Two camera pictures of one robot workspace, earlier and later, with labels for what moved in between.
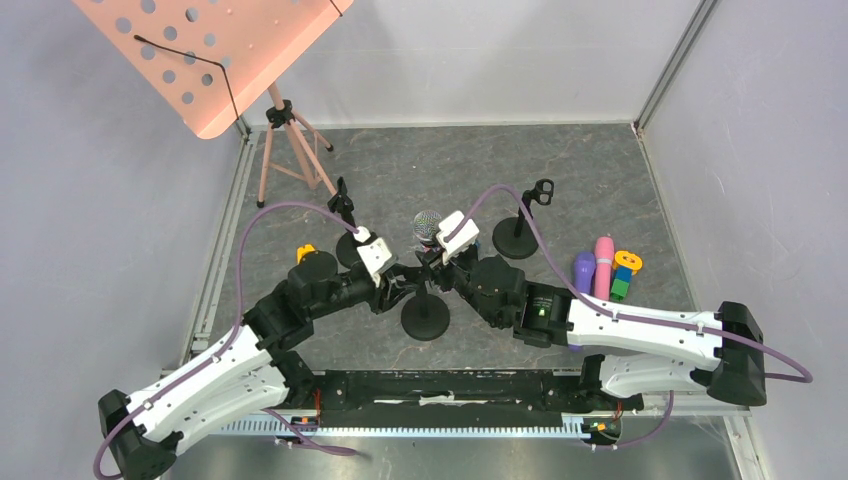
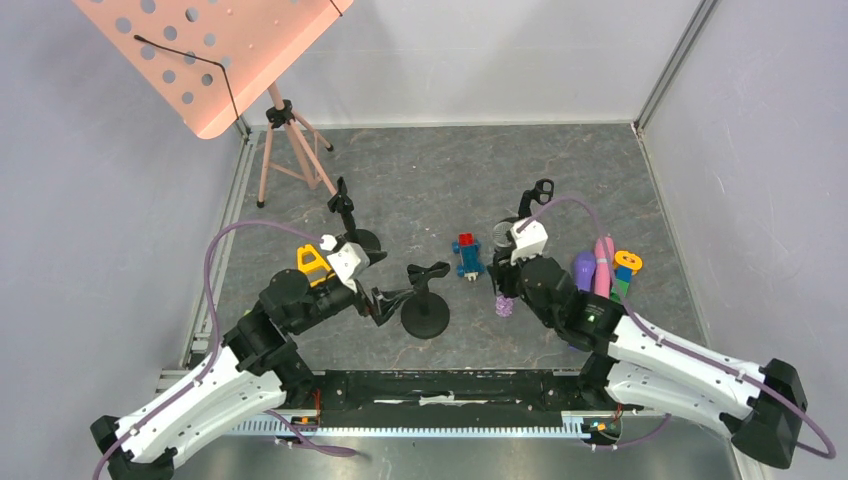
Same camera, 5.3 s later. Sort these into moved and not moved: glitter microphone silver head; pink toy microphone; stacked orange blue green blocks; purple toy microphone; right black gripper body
Moved: glitter microphone silver head; right black gripper body
Not moved: stacked orange blue green blocks; purple toy microphone; pink toy microphone
